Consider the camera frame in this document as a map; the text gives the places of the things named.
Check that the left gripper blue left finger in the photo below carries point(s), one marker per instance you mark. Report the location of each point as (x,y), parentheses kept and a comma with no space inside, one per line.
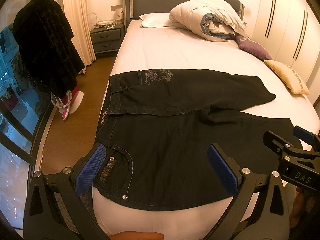
(86,168)

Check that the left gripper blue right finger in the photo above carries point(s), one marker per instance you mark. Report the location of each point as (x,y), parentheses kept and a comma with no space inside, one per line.
(226,168)

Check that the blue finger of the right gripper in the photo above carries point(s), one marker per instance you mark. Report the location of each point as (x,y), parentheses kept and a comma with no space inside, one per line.
(277,145)
(306,136)

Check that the black denim pants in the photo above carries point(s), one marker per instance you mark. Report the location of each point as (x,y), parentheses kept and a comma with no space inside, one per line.
(157,125)

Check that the person's right hand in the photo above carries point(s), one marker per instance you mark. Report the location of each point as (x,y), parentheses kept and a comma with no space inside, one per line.
(303,203)

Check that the person's left hand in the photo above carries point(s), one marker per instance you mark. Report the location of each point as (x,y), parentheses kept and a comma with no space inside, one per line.
(133,235)

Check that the yellow cushion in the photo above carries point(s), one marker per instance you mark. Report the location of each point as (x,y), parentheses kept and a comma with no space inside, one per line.
(289,76)

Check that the large dark framed window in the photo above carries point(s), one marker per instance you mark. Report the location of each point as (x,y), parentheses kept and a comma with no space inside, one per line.
(24,113)

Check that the purple cushion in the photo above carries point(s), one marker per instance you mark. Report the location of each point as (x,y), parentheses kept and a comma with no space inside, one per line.
(253,48)

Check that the white wardrobe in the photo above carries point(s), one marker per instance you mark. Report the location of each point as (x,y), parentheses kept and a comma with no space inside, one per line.
(289,31)

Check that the black hanging garment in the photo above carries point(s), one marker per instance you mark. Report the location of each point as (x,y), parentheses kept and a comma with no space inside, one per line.
(49,57)

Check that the rolled white duvet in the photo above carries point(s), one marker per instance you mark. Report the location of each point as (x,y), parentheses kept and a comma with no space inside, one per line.
(213,20)

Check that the grey left nightstand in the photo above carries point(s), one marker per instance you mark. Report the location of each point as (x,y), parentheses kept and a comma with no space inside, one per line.
(107,40)

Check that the white bed mattress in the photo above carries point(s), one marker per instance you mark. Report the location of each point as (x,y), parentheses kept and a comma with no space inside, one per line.
(171,48)

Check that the items on left nightstand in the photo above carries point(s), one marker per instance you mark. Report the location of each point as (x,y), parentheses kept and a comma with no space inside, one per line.
(95,21)

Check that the white pillow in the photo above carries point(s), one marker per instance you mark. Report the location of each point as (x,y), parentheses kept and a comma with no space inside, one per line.
(156,20)

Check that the beige curtain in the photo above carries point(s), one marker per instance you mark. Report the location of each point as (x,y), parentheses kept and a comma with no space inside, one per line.
(77,16)

